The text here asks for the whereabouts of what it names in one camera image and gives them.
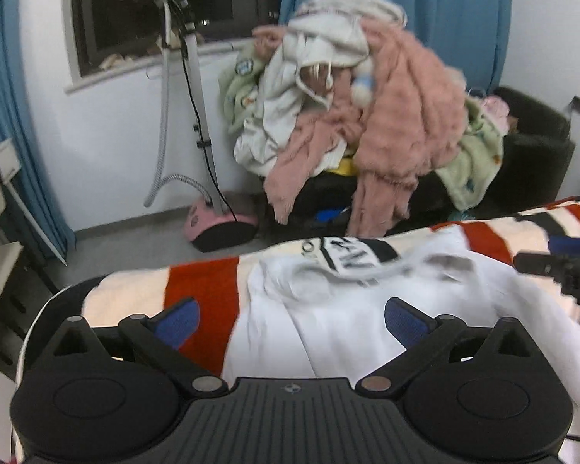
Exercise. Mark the pink fluffy garment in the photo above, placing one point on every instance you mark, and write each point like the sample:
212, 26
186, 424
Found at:
411, 121

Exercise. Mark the blue curtain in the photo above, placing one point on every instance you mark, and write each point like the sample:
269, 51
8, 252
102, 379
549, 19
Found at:
464, 19
9, 82

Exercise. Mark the small pink garment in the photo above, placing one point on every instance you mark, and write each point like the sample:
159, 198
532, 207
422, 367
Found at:
495, 109

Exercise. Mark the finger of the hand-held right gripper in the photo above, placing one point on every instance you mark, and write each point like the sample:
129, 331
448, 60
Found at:
536, 263

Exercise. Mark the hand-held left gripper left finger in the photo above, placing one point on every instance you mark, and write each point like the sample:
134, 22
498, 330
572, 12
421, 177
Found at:
179, 321

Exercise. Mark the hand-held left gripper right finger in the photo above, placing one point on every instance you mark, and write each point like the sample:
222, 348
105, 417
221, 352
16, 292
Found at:
406, 321

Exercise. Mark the pink garment steamer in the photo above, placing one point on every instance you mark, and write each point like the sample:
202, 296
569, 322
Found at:
217, 227

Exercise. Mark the yellow cloth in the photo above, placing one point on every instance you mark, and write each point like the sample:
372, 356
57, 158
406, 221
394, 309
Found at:
344, 168

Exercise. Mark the red and cream striped blanket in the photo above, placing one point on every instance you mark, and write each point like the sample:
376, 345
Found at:
203, 280

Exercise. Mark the white hooded garment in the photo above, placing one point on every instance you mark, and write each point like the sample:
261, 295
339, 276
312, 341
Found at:
280, 96

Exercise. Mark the dark window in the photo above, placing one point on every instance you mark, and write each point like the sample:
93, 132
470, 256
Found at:
125, 9

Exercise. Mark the white sweatshirt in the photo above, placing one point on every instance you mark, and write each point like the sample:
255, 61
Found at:
348, 319

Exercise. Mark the light green fleece garment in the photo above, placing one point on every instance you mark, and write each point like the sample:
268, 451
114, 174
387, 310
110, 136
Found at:
237, 87
473, 164

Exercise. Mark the black armchair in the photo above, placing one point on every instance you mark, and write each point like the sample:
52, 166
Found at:
536, 164

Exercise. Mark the cream knit garment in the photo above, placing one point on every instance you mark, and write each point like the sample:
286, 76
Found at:
353, 2

